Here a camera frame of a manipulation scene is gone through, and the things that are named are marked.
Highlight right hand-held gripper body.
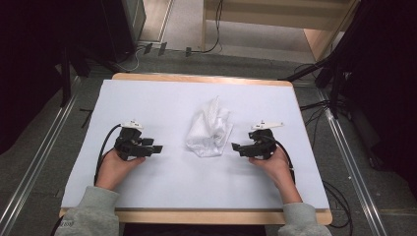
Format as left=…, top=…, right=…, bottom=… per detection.
left=246, top=120, right=284, bottom=161

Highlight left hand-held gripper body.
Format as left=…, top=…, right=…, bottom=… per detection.
left=113, top=119, right=148, bottom=161

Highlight white mesh zipper bag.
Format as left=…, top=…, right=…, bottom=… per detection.
left=185, top=95, right=234, bottom=158

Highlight person's right hand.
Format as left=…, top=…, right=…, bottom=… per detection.
left=248, top=147, right=295, bottom=190

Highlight person's left hand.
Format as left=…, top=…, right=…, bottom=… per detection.
left=94, top=148, right=147, bottom=192

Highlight white table sheet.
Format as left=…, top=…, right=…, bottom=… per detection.
left=61, top=79, right=330, bottom=210

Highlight wooden table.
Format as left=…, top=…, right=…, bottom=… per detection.
left=58, top=72, right=333, bottom=226

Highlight black metal stand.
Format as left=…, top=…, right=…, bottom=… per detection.
left=278, top=53, right=346, bottom=120

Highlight black stand leg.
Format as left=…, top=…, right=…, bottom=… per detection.
left=60, top=45, right=74, bottom=108

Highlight dark cabinet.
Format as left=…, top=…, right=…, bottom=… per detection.
left=101, top=0, right=148, bottom=64

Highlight light wooden furniture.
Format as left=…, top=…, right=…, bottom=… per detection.
left=200, top=0, right=362, bottom=62

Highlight black curtain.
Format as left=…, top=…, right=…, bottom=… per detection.
left=328, top=0, right=417, bottom=198
left=0, top=0, right=111, bottom=155

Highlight right hand-held gripper black cable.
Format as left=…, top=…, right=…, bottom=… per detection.
left=273, top=139, right=296, bottom=185

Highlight hand-held gripper black cable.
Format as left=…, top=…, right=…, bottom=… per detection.
left=93, top=123, right=123, bottom=187
left=273, top=139, right=296, bottom=185

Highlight left hand-held gripper black cable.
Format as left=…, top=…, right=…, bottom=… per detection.
left=93, top=123, right=123, bottom=187

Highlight black floor cables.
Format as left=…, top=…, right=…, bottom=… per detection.
left=298, top=98, right=332, bottom=149

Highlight white floor cable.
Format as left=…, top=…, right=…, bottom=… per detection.
left=115, top=45, right=146, bottom=74

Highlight metal floor rail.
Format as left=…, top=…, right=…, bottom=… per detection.
left=316, top=88, right=389, bottom=236
left=0, top=76, right=82, bottom=236

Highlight looped black floor cable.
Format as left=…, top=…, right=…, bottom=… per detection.
left=322, top=179, right=354, bottom=230

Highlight hanging black cable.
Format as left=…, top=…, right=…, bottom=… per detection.
left=200, top=0, right=224, bottom=55

